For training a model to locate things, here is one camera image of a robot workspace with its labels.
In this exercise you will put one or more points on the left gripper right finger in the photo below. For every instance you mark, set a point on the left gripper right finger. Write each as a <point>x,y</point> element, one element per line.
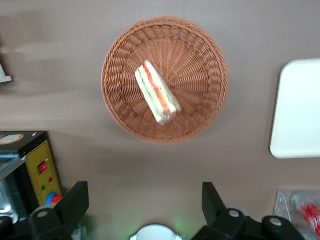
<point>212,202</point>

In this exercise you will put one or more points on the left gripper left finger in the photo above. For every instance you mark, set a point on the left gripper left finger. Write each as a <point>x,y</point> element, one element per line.
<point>75,202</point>

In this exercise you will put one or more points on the triangle sandwich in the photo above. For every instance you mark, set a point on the triangle sandwich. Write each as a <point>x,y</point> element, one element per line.
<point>157,92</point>

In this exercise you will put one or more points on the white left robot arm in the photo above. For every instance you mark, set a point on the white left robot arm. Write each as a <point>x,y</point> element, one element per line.
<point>155,233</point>

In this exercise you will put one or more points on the cream plastic tray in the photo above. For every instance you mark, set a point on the cream plastic tray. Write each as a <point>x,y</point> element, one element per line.
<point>300,107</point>

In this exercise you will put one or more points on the brown wicker basket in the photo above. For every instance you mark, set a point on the brown wicker basket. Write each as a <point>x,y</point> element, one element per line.
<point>200,62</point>

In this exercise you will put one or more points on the black and yellow food warmer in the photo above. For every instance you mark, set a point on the black and yellow food warmer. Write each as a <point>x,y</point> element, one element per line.
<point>42,155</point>

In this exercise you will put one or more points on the clear acrylic bottle rack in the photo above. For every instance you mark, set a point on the clear acrylic bottle rack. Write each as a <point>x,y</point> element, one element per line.
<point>281,205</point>

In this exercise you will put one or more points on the steel food pan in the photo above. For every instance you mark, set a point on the steel food pan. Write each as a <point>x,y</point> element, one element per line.
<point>6,200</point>

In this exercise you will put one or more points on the red cola bottle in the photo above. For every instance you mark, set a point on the red cola bottle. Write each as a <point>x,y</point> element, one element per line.
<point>310,215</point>

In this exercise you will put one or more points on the grey snack rack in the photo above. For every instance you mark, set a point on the grey snack rack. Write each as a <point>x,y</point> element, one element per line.
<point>3,78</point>

